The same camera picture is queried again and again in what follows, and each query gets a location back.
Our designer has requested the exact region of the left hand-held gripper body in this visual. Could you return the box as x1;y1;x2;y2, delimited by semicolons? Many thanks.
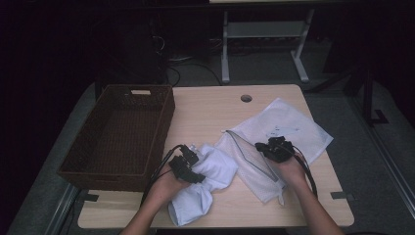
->
167;143;201;182

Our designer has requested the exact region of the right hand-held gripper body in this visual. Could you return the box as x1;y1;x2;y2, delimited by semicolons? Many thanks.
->
262;125;300;164

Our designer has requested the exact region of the light blue cloth garment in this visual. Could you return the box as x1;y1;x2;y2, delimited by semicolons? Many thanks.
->
167;143;240;227

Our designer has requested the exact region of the white mesh laundry bag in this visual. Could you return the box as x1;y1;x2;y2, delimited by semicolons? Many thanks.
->
214;97;335;207

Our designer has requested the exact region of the dark brown woven basket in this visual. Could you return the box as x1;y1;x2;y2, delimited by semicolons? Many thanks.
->
56;83;176;193

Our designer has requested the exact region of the person's right hand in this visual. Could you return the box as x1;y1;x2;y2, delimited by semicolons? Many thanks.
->
268;152;310;193

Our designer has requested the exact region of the person's left hand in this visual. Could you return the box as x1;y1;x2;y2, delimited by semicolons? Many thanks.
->
148;163;193;204

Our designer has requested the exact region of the black metal stand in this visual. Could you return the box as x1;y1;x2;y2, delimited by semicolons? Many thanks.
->
342;65;390;127

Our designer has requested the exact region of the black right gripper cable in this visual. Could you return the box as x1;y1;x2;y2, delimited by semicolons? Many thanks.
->
291;144;320;199

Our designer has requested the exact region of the black floor cable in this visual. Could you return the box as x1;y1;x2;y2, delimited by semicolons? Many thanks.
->
165;56;224;88

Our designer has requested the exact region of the metal floor rail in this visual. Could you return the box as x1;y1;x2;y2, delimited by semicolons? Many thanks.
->
347;97;415;218
44;183;81;235

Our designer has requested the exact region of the white metal desk frame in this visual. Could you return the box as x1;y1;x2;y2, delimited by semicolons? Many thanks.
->
208;0;317;84

